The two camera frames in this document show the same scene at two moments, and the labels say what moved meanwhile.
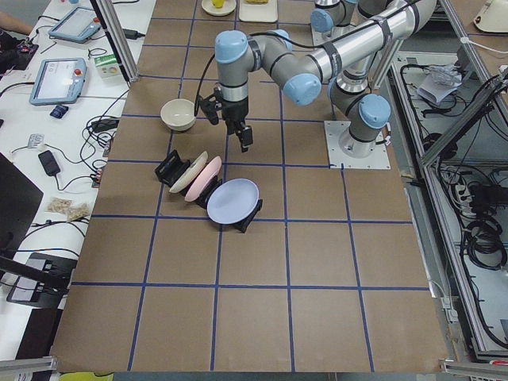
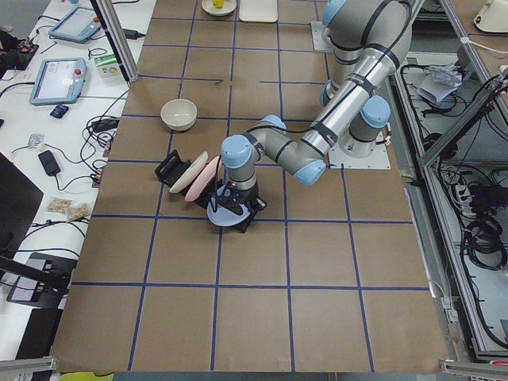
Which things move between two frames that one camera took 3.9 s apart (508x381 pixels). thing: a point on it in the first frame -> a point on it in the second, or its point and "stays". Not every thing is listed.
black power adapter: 132,34 stays
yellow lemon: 218,3 stays
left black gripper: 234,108 -> 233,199
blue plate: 232,201 stays
